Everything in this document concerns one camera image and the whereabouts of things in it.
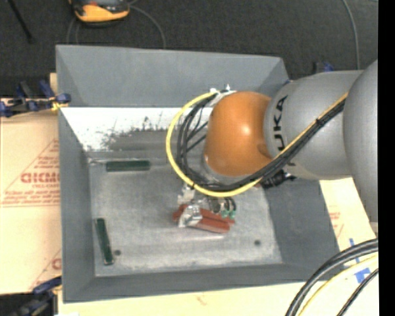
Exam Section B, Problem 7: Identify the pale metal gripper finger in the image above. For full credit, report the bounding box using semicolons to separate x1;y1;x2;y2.
177;214;199;229
184;204;203;218

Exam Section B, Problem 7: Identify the red-brown block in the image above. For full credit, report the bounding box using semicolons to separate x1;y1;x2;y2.
172;203;236;234

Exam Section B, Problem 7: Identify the grey metal bin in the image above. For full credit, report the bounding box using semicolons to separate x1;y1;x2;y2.
55;44;342;303

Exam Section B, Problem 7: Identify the dark green flat block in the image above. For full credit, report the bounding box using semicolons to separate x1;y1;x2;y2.
105;159;151;172
95;217;115;266

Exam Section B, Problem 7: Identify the black cylinder on white bracket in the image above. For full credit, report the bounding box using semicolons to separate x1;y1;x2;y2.
207;196;223;215

